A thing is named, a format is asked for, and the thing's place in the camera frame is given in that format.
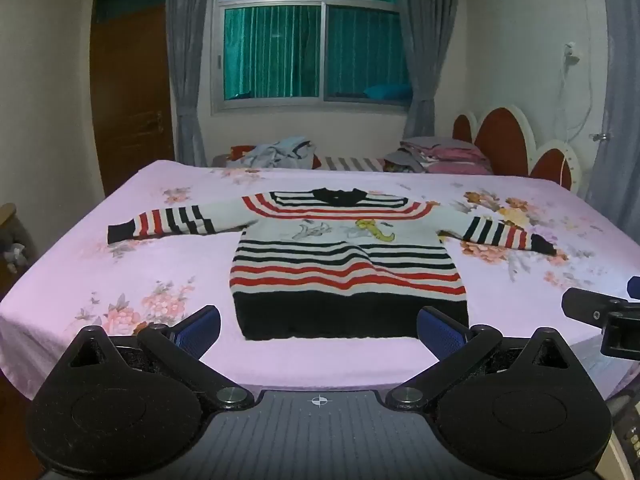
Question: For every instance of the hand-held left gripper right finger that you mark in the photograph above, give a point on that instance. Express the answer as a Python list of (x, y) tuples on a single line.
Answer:
[(440, 332)]

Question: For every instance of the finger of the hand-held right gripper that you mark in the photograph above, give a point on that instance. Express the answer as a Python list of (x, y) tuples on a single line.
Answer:
[(595, 315), (635, 286)]

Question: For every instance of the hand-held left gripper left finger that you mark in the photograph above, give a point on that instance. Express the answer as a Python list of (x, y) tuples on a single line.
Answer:
[(200, 331)]

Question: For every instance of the striped knit sweater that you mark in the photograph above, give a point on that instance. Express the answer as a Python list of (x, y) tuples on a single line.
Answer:
[(350, 270)]

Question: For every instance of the stack of folded clothes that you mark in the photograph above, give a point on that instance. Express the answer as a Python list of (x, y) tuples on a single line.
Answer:
[(440, 157)]

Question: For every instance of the pile of loose clothes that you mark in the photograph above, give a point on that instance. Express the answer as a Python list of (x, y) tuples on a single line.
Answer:
[(280, 152)]

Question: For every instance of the pink floral blanket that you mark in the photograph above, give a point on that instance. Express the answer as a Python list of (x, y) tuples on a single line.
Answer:
[(150, 260)]

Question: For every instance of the red cloth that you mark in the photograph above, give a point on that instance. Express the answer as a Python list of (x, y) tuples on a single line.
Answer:
[(240, 151)]

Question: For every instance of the grey striped pillow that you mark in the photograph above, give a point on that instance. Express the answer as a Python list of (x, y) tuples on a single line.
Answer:
[(350, 164)]

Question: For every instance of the red and white headboard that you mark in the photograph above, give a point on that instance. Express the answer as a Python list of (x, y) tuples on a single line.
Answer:
[(500, 140)]

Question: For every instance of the grey plush toy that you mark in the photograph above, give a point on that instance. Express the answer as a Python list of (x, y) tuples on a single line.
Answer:
[(15, 254)]

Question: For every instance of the wooden cabinet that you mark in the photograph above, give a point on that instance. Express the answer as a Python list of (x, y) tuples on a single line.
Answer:
[(10, 225)]

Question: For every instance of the teal cloth bundle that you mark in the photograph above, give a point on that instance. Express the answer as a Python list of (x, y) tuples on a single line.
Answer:
[(387, 91)]

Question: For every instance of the brown wooden door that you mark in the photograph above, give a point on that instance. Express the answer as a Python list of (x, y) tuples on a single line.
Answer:
[(130, 85)]

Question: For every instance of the white framed window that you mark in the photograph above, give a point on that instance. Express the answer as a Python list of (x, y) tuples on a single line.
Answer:
[(272, 50)]

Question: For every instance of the white wall socket charger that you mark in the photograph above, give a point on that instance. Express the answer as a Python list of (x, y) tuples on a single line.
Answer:
[(572, 52)]

